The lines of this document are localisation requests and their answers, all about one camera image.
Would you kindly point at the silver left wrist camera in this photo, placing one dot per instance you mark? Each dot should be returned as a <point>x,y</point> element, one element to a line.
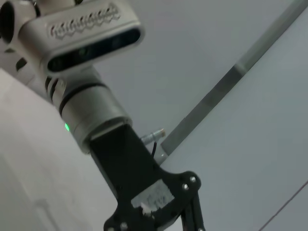
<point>96,41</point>

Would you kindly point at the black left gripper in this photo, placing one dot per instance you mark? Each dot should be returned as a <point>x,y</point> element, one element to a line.
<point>130,173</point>

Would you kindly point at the grey aluminium profile strip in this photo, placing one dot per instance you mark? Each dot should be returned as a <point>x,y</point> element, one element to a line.
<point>216,91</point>

